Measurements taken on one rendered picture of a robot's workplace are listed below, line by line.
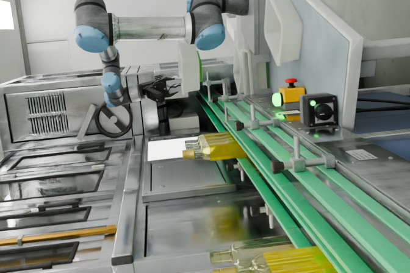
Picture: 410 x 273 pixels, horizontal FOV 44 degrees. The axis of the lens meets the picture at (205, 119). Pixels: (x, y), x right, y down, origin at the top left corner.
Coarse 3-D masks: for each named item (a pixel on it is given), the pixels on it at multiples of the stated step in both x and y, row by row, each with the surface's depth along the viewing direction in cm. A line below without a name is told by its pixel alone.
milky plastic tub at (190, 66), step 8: (184, 48) 215; (192, 48) 215; (184, 56) 208; (192, 56) 208; (184, 64) 205; (192, 64) 206; (200, 64) 210; (184, 72) 207; (192, 72) 208; (200, 72) 210; (184, 80) 209; (192, 80) 210; (200, 80) 213; (184, 88) 210; (192, 88) 211
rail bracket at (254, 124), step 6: (252, 108) 148; (252, 114) 148; (252, 120) 148; (270, 120) 149; (276, 120) 148; (240, 126) 147; (246, 126) 148; (252, 126) 148; (258, 126) 148; (276, 126) 149
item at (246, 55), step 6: (246, 54) 225; (246, 60) 225; (246, 66) 226; (246, 72) 226; (252, 72) 211; (246, 78) 227; (252, 78) 211; (246, 84) 227; (252, 84) 211; (246, 90) 228; (252, 90) 211
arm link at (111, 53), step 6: (78, 0) 179; (84, 0) 177; (90, 0) 178; (96, 0) 179; (102, 0) 183; (108, 48) 206; (114, 48) 210; (102, 54) 209; (108, 54) 209; (114, 54) 212; (102, 60) 214; (108, 60) 213; (114, 60) 214; (102, 66) 216; (108, 66) 214
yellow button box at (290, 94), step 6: (282, 90) 163; (288, 90) 162; (294, 90) 162; (300, 90) 163; (288, 96) 163; (294, 96) 163; (288, 102) 163; (294, 102) 163; (282, 108) 166; (288, 108) 163; (294, 108) 163
